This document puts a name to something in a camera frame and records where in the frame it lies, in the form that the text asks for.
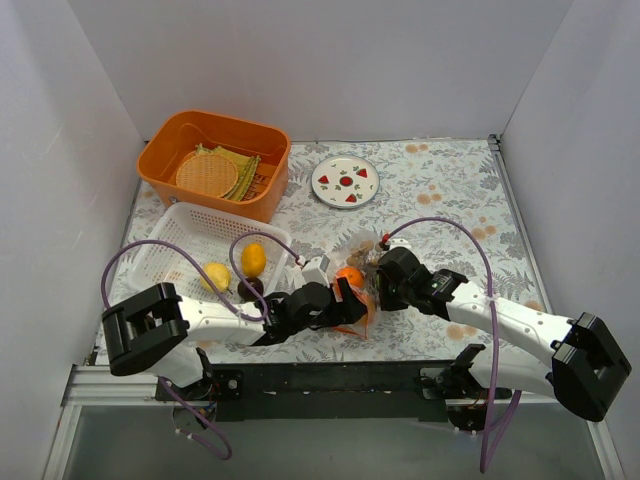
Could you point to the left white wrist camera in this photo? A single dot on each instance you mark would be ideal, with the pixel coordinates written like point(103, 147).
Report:
point(315, 271)

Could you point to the white strawberry pattern plate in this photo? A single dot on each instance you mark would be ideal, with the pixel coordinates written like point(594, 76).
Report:
point(345, 182)

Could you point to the dark fake plum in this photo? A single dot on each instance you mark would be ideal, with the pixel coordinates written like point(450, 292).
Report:
point(250, 290)

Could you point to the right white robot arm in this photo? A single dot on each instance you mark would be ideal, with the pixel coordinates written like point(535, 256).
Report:
point(578, 362)

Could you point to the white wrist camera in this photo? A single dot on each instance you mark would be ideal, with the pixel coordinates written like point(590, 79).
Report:
point(315, 271)
point(388, 243)

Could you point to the yellow fake lemon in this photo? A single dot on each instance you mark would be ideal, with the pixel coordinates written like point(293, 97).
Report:
point(253, 260)

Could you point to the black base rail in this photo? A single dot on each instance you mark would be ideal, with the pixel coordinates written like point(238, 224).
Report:
point(422, 390)

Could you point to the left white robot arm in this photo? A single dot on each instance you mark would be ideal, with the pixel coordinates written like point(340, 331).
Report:
point(155, 330)

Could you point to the round orange woven coaster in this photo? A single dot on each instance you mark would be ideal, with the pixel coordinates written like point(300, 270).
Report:
point(207, 174)

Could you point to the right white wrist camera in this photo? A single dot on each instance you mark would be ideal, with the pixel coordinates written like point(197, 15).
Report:
point(388, 243)

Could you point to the brown fake longan cluster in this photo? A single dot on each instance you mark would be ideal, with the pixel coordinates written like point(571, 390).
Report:
point(363, 255)

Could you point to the white perforated plastic basket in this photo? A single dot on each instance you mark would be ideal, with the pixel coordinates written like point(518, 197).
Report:
point(206, 235)

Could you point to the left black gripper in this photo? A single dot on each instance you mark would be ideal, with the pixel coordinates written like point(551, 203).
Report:
point(343, 301)

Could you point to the orange plastic tub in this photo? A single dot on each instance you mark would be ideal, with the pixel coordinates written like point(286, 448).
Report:
point(177, 139)

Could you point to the yellow green woven mat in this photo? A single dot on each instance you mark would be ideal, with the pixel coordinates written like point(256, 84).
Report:
point(245, 165)

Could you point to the orange fake tangerine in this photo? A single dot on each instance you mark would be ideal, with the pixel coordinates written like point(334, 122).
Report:
point(352, 275)

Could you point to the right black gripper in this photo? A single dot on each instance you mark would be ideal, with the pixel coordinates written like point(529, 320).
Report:
point(383, 288)

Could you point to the clear zip top bag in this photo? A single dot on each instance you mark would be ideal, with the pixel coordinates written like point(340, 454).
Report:
point(369, 294)

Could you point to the yellow fake pear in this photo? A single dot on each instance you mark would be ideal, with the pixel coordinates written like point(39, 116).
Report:
point(217, 274)

